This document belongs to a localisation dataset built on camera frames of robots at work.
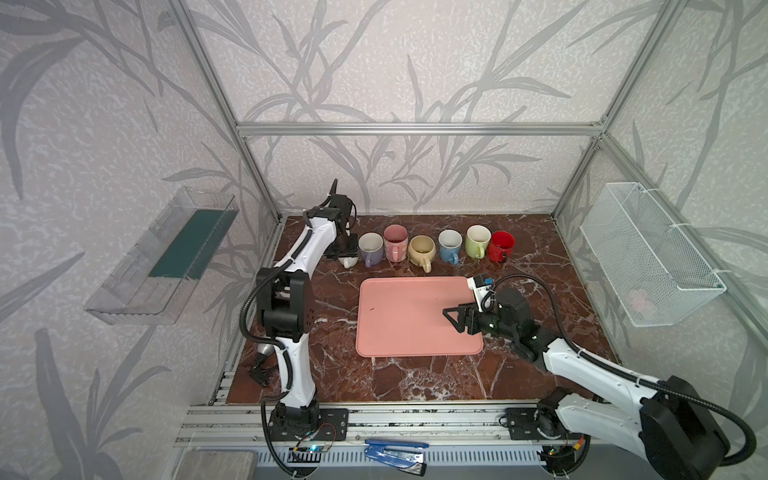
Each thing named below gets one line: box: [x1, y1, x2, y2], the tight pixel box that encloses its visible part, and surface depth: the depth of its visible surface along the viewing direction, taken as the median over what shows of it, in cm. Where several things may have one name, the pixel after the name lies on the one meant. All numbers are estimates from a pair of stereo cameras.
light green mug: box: [465, 224, 492, 259], surface depth 104 cm
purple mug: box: [358, 231, 384, 269], surface depth 105 cm
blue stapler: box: [364, 439, 429, 476], surface depth 69 cm
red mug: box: [488, 231, 515, 263], surface depth 106 cm
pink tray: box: [355, 276, 484, 357], surface depth 93 cm
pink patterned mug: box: [384, 224, 409, 263], surface depth 103 cm
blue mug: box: [438, 229, 463, 265], surface depth 102 cm
